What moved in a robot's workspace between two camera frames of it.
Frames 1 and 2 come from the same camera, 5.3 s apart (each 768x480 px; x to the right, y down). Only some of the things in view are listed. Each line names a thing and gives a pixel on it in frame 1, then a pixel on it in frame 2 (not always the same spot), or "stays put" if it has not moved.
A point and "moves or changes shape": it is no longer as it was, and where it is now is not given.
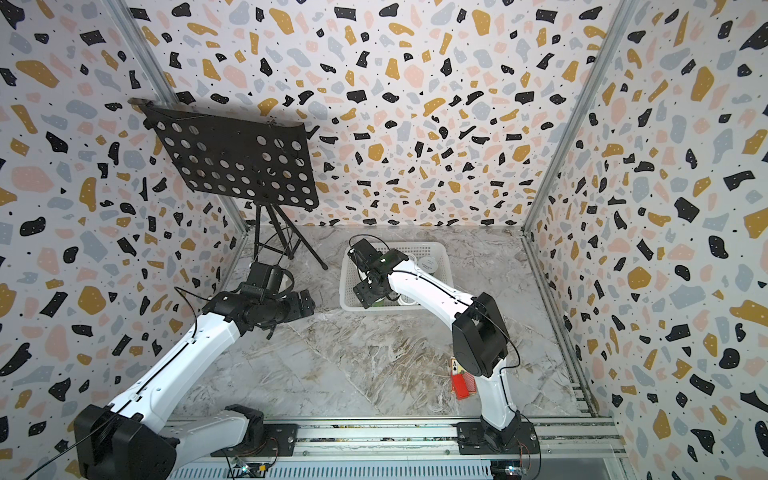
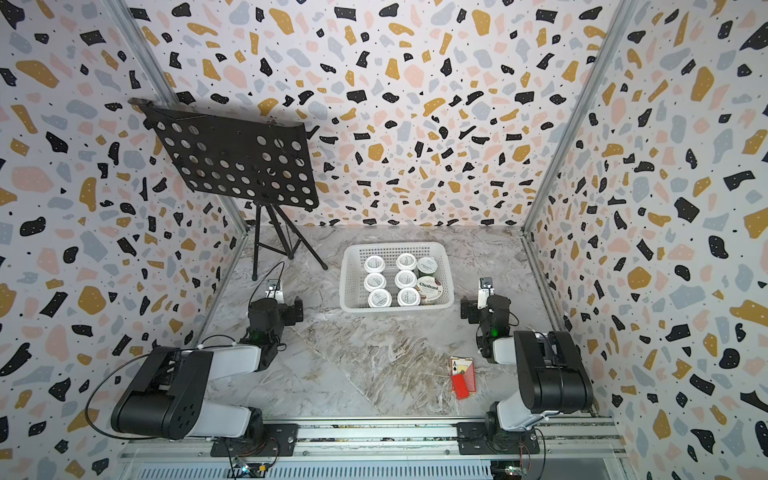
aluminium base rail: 571,449 stays put
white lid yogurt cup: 428,263 moves or changes shape
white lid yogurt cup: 406,300 stays put
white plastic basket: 415,251 stays put
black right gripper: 362,295 to 473,310
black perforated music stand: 268,163 stays put
